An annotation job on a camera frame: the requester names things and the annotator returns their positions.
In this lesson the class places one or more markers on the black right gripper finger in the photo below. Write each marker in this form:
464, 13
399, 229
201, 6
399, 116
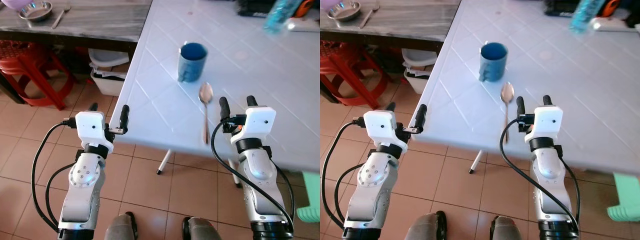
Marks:
251, 101
224, 107
520, 105
547, 100

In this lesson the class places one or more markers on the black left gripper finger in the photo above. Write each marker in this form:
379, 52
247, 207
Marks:
124, 117
93, 107
391, 106
421, 116

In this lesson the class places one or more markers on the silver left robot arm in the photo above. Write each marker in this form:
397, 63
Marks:
82, 195
370, 195

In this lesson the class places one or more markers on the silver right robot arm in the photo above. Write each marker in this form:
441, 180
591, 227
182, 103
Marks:
550, 185
262, 190

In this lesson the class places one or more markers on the large metal spoon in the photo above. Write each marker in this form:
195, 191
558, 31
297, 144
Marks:
507, 92
206, 93

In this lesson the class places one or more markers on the white plastic bin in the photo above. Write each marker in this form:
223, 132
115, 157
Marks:
417, 80
107, 82

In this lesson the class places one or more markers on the white table leg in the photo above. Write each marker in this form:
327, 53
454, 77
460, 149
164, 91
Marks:
234, 172
476, 161
164, 162

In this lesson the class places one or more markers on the blue ceramic mug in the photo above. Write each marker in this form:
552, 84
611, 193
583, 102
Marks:
492, 65
191, 65

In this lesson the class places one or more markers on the red plastic stool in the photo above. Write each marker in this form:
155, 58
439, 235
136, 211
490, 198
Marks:
30, 67
345, 65

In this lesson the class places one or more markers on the blue plastic water bottle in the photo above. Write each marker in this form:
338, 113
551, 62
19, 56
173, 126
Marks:
280, 15
587, 15

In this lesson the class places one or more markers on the black and orange device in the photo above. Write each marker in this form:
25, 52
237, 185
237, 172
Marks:
252, 6
557, 6

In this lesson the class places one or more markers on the robot left leg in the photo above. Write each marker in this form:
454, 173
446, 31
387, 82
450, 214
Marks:
120, 227
425, 227

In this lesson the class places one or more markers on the robot leg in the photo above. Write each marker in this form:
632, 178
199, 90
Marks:
120, 227
200, 230
425, 227
507, 229

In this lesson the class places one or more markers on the round metal bowl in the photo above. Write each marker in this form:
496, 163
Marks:
344, 10
35, 11

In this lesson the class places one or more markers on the green plastic stool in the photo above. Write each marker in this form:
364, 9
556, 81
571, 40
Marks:
625, 197
310, 200

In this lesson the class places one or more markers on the robot right leg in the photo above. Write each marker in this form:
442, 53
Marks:
200, 230
507, 229

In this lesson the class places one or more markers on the purple plastic container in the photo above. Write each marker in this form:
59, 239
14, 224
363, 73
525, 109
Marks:
12, 4
327, 3

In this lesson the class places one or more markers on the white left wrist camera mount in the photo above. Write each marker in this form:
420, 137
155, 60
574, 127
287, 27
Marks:
380, 126
90, 127

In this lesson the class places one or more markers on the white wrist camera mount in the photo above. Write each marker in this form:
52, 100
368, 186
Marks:
380, 126
260, 122
547, 122
90, 127

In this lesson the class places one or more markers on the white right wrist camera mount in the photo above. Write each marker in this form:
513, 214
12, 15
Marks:
547, 122
260, 122

